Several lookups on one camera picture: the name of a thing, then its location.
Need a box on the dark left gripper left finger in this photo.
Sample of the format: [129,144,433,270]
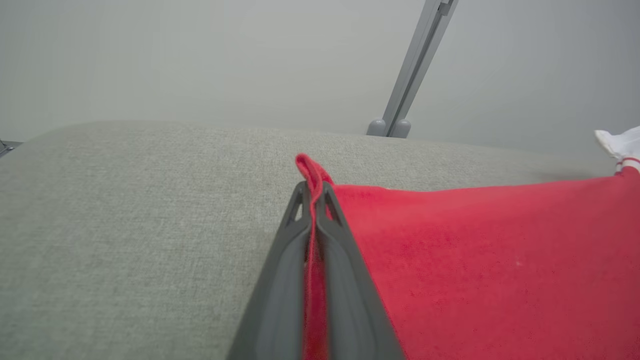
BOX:
[227,181,313,360]

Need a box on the grey partition frame post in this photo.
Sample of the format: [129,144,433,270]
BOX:
[382,0,459,137]

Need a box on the red and white shirt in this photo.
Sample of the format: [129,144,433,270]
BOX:
[295,126,640,360]

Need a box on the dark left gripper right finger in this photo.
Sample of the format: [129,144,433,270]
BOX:
[316,181,406,360]

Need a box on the grey fabric sofa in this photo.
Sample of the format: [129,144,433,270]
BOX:
[0,120,618,360]

